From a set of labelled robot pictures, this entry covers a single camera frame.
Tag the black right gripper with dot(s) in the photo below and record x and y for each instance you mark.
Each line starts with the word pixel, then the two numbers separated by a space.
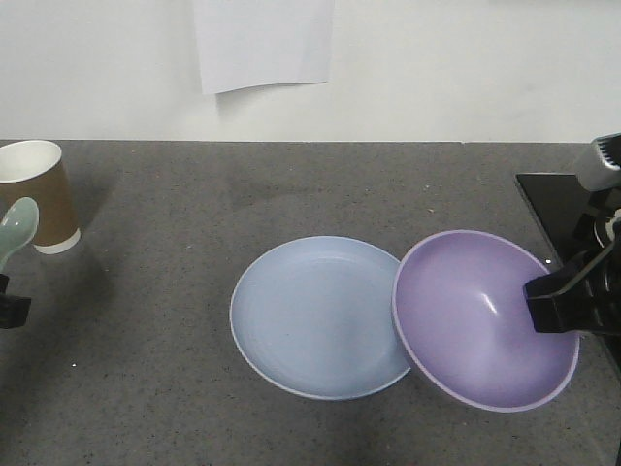
pixel 584 294

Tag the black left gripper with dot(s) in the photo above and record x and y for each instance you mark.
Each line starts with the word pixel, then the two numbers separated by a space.
pixel 14 310

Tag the mint green spoon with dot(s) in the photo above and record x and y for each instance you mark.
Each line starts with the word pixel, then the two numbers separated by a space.
pixel 18 227

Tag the lilac plastic bowl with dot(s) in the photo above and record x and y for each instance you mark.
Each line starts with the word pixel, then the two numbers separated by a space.
pixel 460 313

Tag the brown paper cup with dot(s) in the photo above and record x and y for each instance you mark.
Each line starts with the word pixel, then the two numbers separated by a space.
pixel 35 169

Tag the light blue plate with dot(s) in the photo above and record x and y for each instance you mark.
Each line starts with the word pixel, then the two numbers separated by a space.
pixel 313 317

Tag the white paper sheet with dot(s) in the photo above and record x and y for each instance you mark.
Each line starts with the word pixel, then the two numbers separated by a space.
pixel 243 44

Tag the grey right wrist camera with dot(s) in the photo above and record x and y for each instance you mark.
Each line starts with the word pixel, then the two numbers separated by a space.
pixel 598 167

